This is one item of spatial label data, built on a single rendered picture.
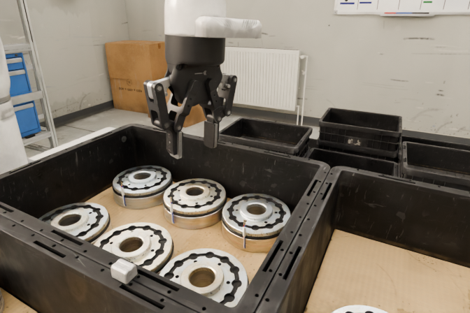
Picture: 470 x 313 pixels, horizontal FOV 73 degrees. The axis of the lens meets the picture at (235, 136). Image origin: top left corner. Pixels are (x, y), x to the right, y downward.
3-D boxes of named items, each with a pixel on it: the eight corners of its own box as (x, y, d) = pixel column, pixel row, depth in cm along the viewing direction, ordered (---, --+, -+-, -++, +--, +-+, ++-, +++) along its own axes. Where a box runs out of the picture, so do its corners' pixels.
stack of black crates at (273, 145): (216, 213, 167) (214, 134, 150) (240, 186, 192) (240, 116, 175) (289, 235, 151) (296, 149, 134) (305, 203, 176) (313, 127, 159)
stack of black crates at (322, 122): (310, 194, 184) (318, 121, 168) (321, 172, 209) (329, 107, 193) (385, 212, 168) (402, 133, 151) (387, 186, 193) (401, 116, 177)
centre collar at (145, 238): (102, 253, 39) (101, 249, 39) (131, 230, 43) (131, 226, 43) (131, 267, 37) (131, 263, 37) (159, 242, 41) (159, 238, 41)
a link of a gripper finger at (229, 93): (233, 74, 44) (222, 115, 45) (241, 77, 45) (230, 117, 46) (220, 71, 46) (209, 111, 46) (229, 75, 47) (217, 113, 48)
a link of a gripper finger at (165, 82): (172, 68, 40) (177, 84, 41) (140, 82, 37) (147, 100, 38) (184, 70, 38) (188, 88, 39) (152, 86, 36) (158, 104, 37)
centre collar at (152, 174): (122, 182, 55) (122, 179, 55) (139, 170, 60) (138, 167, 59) (146, 187, 54) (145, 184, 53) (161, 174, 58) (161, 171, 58)
